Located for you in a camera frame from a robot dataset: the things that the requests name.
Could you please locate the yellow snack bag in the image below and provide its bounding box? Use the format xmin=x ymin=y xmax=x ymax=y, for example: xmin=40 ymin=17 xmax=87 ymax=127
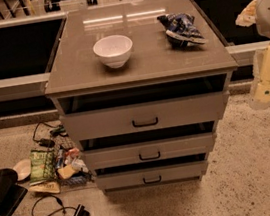
xmin=29 ymin=181 xmax=60 ymax=194

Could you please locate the black power adapter cable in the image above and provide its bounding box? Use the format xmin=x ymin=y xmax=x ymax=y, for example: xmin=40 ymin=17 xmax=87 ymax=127
xmin=29 ymin=118 xmax=70 ymax=151

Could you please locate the grey drawer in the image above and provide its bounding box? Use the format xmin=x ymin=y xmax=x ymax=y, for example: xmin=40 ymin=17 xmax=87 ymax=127
xmin=60 ymin=91 xmax=229 ymax=142
xmin=95 ymin=161 xmax=208 ymax=191
xmin=83 ymin=133 xmax=216 ymax=170

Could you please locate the grey middle drawer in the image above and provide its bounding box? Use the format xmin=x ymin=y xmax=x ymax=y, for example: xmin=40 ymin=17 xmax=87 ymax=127
xmin=83 ymin=133 xmax=216 ymax=170

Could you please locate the grey drawer cabinet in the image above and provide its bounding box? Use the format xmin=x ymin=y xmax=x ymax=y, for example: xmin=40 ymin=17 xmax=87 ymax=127
xmin=32 ymin=0 xmax=255 ymax=202

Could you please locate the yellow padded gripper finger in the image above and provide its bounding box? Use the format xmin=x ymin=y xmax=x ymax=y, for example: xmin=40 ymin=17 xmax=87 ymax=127
xmin=249 ymin=79 xmax=270 ymax=110
xmin=235 ymin=0 xmax=257 ymax=27

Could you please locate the grey bottom drawer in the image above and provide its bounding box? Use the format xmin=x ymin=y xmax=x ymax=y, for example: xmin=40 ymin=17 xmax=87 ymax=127
xmin=95 ymin=161 xmax=208 ymax=191

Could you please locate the white bowl on floor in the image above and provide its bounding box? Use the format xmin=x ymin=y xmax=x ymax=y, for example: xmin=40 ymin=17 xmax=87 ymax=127
xmin=13 ymin=158 xmax=32 ymax=181

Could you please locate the green chip bag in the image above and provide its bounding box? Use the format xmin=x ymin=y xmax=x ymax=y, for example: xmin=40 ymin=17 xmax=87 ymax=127
xmin=30 ymin=149 xmax=55 ymax=185

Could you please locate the grey top drawer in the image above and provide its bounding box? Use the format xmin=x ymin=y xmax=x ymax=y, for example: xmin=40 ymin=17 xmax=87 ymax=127
xmin=60 ymin=91 xmax=229 ymax=142

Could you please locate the black cable on floor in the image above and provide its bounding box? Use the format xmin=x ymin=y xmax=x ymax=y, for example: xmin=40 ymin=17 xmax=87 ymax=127
xmin=7 ymin=190 xmax=78 ymax=216

